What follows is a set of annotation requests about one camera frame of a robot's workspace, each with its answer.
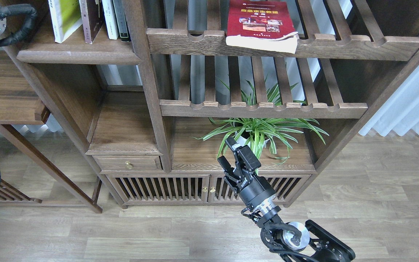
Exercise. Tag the white upright book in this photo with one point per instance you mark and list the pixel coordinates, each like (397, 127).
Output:
(110, 19)

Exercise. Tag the dark upright book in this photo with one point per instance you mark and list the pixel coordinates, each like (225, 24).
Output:
(121, 21)

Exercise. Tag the brass drawer knob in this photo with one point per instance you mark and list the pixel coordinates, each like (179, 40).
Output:
(128, 165)

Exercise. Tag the yellow green book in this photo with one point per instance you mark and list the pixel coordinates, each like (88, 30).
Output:
(66, 18)

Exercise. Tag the dark brown book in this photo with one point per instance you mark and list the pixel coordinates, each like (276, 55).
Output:
(92, 17)

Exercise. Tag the green spider plant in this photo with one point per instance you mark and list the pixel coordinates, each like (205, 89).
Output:
(257, 132)

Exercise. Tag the white plant pot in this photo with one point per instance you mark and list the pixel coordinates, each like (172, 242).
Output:
(245, 139)

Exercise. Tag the red book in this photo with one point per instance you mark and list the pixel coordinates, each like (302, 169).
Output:
(262, 25)

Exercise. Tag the dark wooden bookshelf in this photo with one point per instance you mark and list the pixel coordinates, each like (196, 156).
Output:
(145, 101)

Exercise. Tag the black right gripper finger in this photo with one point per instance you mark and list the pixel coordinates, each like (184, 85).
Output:
(244, 155)
(229, 176)

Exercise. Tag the brass cabinet door knobs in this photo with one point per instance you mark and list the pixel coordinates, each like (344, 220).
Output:
(211, 189)

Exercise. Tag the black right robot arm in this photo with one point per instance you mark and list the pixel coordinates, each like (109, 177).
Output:
(292, 241)

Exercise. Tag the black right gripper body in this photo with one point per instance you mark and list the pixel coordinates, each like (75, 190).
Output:
(256, 193)

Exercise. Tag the white curtain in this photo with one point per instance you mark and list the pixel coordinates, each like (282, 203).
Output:
(400, 113)

